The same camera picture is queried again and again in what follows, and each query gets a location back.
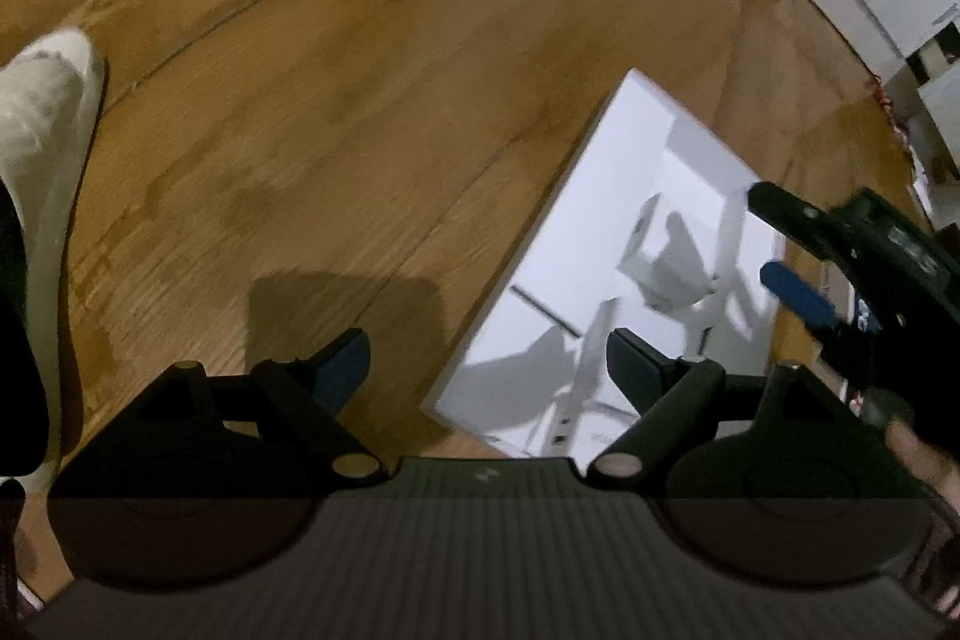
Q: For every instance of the white flat box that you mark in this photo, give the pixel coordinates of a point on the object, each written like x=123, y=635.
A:
x=600, y=250

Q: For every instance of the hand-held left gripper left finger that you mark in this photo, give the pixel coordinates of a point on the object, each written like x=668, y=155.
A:
x=345, y=364

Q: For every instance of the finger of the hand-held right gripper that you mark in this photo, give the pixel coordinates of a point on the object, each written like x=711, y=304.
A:
x=787, y=212
x=796, y=293

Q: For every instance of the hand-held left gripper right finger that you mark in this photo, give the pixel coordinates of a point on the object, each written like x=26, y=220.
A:
x=631, y=366

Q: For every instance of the person's right hand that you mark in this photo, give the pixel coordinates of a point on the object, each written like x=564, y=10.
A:
x=926, y=460

